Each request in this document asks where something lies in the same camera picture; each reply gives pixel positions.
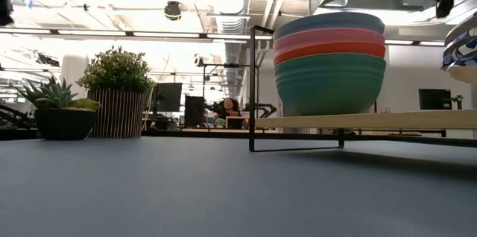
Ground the black boom stand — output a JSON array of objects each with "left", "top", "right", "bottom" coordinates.
[{"left": 203, "top": 62, "right": 251, "bottom": 81}]

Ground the bushy plant in striped pot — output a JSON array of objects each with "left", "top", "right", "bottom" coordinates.
[{"left": 76, "top": 45, "right": 156, "bottom": 139}]

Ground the orange plastic bowl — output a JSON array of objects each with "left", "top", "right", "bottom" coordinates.
[{"left": 273, "top": 41, "right": 388, "bottom": 66}]

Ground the pink plastic bowl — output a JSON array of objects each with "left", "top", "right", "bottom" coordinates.
[{"left": 273, "top": 27, "right": 387, "bottom": 54}]

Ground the black computer monitor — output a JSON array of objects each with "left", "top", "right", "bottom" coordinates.
[
  {"left": 418, "top": 88, "right": 452, "bottom": 110},
  {"left": 184, "top": 95, "right": 206, "bottom": 128},
  {"left": 154, "top": 82, "right": 183, "bottom": 113}
]

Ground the succulent in black pot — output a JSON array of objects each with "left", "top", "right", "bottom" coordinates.
[{"left": 16, "top": 76, "right": 101, "bottom": 141}]

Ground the wooden shelf with black frame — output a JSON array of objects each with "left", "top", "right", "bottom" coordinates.
[{"left": 248, "top": 25, "right": 477, "bottom": 153}]

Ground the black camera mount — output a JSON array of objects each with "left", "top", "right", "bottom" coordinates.
[{"left": 445, "top": 94, "right": 465, "bottom": 110}]

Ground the blue plastic bowl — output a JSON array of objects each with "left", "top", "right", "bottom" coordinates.
[{"left": 274, "top": 11, "right": 386, "bottom": 41}]

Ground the black ceiling dome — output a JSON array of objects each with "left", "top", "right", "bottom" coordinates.
[{"left": 163, "top": 1, "right": 183, "bottom": 21}]

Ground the person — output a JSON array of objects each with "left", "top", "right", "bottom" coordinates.
[{"left": 214, "top": 97, "right": 249, "bottom": 130}]

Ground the black metal frame stand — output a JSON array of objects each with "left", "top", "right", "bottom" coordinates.
[{"left": 0, "top": 127, "right": 477, "bottom": 148}]

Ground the long ceiling light bar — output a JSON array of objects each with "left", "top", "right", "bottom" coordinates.
[{"left": 0, "top": 26, "right": 273, "bottom": 43}]

